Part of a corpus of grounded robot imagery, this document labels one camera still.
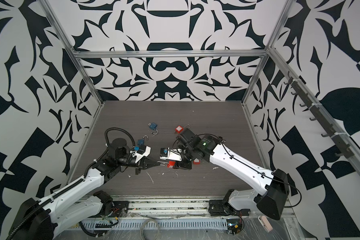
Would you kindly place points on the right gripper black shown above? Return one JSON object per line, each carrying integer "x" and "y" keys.
{"x": 182, "y": 165}

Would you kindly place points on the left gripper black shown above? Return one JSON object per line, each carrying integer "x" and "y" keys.
{"x": 143, "y": 164}

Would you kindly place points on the red padlock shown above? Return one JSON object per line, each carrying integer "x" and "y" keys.
{"x": 171, "y": 164}
{"x": 196, "y": 162}
{"x": 181, "y": 128}

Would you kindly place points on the red padlock front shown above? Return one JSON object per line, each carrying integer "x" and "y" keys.
{"x": 171, "y": 164}

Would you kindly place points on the blue padlock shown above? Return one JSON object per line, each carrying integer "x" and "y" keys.
{"x": 141, "y": 142}
{"x": 153, "y": 126}

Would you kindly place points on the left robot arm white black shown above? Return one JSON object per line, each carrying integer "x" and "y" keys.
{"x": 46, "y": 218}

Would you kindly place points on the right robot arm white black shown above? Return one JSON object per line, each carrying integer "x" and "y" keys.
{"x": 272, "y": 186}

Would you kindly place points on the small circuit board right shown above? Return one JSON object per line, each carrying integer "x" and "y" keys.
{"x": 235, "y": 226}

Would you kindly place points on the pink white clip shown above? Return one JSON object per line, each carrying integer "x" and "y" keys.
{"x": 265, "y": 223}

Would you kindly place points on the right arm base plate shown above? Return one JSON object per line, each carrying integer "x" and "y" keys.
{"x": 219, "y": 208}

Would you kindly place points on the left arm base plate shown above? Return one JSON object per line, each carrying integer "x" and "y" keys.
{"x": 116, "y": 209}

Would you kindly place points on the white slotted cable duct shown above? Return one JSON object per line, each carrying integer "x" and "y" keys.
{"x": 162, "y": 224}

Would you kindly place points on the aluminium frame crossbar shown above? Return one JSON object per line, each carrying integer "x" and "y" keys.
{"x": 168, "y": 54}

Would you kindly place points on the grey hook rail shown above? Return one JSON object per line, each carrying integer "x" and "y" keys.
{"x": 321, "y": 115}

